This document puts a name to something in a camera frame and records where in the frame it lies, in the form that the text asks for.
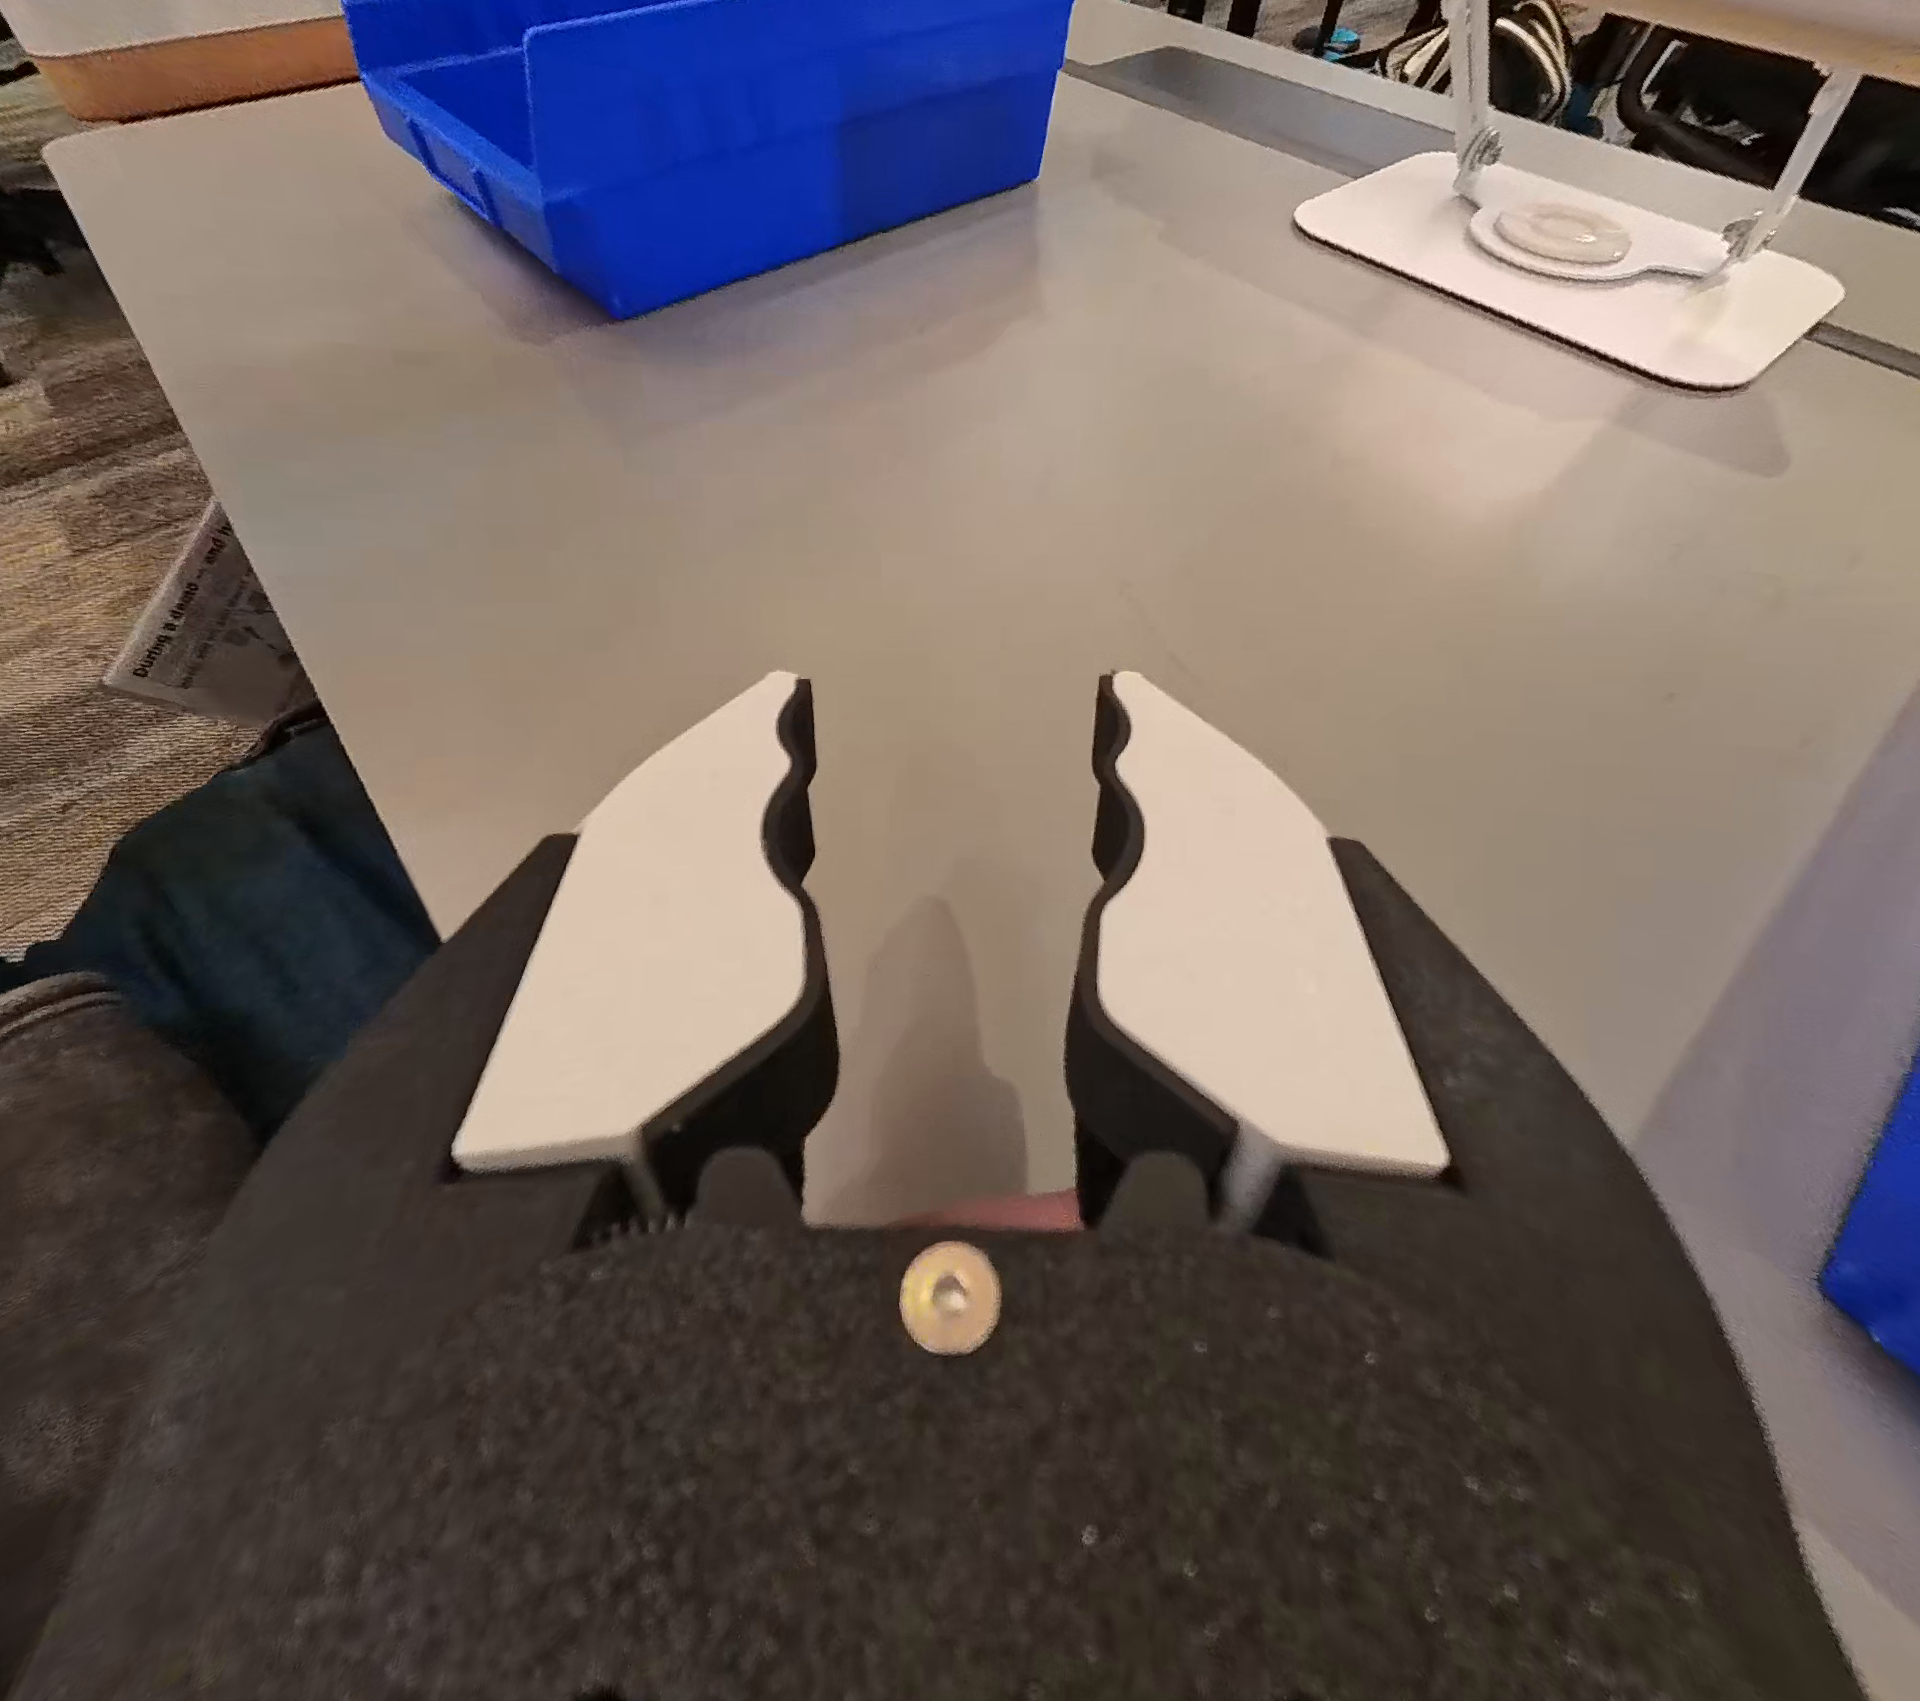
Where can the printed paper sheet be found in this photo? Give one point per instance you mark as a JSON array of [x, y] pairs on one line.
[[211, 638]]

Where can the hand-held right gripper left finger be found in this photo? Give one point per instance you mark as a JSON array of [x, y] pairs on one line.
[[644, 951]]

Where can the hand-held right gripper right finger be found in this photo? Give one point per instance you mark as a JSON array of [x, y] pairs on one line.
[[1267, 951]]

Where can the person's blue jeans leg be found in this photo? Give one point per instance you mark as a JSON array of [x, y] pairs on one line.
[[256, 921]]

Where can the striped bag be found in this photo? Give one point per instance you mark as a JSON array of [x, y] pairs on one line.
[[1530, 61]]

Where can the blue divided plastic bin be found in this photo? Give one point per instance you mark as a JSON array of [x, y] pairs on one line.
[[748, 172]]

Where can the grey desk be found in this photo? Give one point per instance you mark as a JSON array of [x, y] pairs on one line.
[[1048, 502]]

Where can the white folding book stand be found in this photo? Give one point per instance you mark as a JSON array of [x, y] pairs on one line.
[[1620, 306]]

